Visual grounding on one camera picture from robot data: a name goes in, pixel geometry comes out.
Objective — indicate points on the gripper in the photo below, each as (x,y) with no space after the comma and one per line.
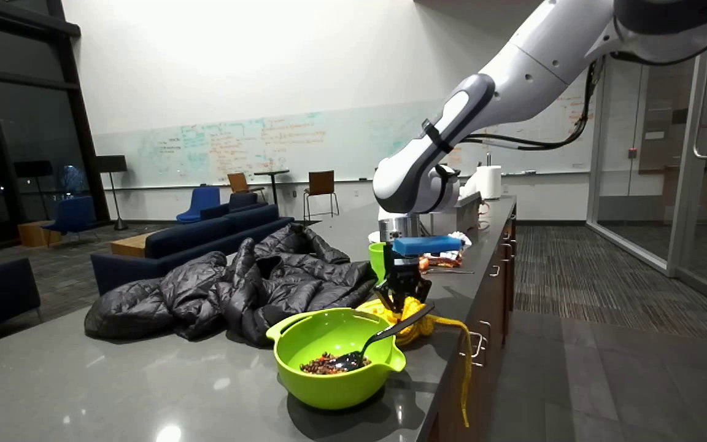
(405,268)

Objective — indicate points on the yellow cloth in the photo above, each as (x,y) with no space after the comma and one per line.
(418,328)

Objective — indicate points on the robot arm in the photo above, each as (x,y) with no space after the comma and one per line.
(531,67)

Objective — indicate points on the black spoon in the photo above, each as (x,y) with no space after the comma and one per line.
(390,331)

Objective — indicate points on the green cup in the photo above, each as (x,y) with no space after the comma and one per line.
(377,258)

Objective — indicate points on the orange snack packet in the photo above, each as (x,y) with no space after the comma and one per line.
(442,262)

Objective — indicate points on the silver utensil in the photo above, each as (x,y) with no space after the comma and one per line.
(452,271)

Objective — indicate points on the white bowl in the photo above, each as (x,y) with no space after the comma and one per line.
(374,237)

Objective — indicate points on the white crumpled wrapper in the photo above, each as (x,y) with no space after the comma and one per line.
(459,238)

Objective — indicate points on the silver countertop appliance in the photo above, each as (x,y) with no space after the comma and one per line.
(455,215)

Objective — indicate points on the heap of brown beans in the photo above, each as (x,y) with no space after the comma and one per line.
(320,366)

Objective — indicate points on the green mixing bowl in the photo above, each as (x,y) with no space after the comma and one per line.
(329,387)

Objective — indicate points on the wooden chair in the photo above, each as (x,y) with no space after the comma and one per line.
(238,182)
(321,184)

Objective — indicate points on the black puffer jacket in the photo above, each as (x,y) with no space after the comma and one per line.
(267,282)

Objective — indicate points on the paper towel roll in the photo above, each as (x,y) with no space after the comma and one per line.
(490,182)

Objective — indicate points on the black high table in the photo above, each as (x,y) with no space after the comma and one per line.
(272,174)

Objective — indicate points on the whiteboard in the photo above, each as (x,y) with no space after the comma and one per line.
(280,144)

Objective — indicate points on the blue lounge chair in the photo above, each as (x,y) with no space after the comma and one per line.
(201,202)
(74,215)

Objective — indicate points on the wooden coffee table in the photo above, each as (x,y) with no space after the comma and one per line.
(129,244)

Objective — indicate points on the glass door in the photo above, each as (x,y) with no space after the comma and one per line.
(691,184)

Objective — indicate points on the black music stand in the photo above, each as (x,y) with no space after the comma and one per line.
(33,169)
(112,164)

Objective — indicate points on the wooden side table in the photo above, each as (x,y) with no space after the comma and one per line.
(34,233)

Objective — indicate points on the window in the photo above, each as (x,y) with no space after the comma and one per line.
(28,123)

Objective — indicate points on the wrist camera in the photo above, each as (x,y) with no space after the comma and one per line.
(427,245)

